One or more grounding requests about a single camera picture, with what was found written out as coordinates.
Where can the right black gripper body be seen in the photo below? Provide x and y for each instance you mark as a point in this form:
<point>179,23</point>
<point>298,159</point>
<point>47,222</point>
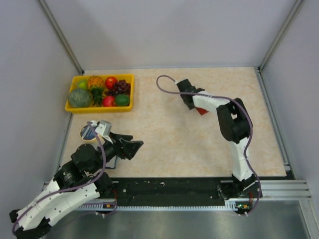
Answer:
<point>191,107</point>

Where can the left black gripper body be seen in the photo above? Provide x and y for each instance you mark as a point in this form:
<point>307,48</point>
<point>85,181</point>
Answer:
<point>111,150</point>

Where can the red paper box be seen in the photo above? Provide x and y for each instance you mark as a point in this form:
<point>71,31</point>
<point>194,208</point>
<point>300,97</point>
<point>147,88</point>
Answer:
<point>201,111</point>

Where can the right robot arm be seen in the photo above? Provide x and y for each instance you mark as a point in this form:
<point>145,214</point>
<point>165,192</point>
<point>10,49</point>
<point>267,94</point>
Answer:
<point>234,127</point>

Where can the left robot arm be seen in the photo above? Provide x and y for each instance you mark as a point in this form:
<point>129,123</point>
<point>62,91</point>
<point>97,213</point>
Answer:
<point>77,182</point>

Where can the yellow plastic tray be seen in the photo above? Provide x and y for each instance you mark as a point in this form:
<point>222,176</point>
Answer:
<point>129,78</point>

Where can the green lime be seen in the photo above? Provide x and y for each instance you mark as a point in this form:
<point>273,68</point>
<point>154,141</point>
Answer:
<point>122,100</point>

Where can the red apple bottom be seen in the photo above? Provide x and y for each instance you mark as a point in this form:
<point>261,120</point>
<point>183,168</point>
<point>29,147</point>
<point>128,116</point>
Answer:
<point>109,101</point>

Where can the red apple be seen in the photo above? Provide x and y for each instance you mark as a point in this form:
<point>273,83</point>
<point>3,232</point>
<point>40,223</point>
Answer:
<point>109,101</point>
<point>109,82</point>

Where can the purple grapes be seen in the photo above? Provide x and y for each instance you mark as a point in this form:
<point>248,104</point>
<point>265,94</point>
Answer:
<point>120,87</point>

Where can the green melon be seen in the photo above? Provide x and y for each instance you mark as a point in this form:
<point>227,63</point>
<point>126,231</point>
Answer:
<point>79,98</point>

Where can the red apple top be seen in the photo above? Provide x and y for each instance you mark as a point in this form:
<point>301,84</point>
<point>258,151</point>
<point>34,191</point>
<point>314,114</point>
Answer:
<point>109,82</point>

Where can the orange pineapple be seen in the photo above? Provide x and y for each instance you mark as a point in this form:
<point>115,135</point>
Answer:
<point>96,88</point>

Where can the green apple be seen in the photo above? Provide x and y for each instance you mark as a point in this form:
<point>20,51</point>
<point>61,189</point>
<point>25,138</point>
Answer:
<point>82,84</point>

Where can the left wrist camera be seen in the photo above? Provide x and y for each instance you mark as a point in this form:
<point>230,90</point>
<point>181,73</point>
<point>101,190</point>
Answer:
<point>102,128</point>

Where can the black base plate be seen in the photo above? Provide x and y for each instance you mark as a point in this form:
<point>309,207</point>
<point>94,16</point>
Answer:
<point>178,192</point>

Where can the grey cable duct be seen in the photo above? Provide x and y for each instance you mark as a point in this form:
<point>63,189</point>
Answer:
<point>228,206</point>

